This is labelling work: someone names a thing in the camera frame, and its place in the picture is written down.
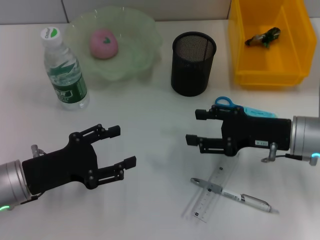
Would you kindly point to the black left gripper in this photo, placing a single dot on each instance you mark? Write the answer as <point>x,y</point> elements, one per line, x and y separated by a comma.
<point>60,167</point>

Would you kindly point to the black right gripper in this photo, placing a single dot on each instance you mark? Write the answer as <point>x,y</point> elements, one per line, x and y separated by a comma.
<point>260,132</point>

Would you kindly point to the blue scissors with sheath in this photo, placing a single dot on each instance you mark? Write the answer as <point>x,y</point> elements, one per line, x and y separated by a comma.
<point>260,112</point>

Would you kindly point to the clear green-label water bottle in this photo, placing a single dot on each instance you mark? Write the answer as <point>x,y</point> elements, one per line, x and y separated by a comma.
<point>70,92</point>

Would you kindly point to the pink peach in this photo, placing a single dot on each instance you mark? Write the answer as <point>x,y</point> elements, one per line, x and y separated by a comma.
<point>102,47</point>

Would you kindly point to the green plastic wrapper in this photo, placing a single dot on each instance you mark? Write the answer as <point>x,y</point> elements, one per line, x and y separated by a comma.
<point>257,40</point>

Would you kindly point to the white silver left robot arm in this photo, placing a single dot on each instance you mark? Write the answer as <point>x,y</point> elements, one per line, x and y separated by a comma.
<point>12,180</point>

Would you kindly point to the black mesh pen holder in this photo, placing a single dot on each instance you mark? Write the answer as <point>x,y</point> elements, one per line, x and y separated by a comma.
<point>192,70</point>

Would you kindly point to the transparent plastic ruler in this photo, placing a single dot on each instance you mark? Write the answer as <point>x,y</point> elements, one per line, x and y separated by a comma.
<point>202,207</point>

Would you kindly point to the silver white pen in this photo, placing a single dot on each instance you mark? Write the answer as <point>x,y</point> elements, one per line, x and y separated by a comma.
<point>252,200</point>

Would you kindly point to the green glass fruit plate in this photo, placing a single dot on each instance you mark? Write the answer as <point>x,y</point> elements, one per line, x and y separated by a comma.
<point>140,50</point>

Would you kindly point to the yellow plastic bin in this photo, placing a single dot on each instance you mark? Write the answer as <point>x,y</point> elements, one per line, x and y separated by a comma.
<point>255,65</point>

